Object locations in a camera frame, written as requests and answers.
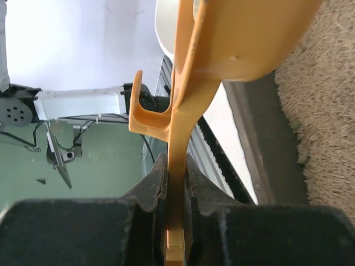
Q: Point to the yellow litter scoop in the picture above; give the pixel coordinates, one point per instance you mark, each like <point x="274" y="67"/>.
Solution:
<point x="224" y="40"/>

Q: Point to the white plastic tray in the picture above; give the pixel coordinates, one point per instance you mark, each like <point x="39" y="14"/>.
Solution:
<point x="166" y="18"/>

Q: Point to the aluminium front rail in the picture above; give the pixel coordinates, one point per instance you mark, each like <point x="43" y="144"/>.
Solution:
<point x="216" y="148"/>

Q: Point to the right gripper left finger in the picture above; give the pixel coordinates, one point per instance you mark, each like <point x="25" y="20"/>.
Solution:
<point x="129" y="230"/>

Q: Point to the dark brown litter box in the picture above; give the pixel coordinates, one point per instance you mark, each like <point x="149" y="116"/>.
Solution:
<point x="296" y="125"/>

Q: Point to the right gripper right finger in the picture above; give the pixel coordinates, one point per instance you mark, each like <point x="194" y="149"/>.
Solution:
<point x="220" y="230"/>

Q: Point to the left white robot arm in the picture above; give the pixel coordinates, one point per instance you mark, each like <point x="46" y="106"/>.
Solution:
<point x="23" y="105"/>

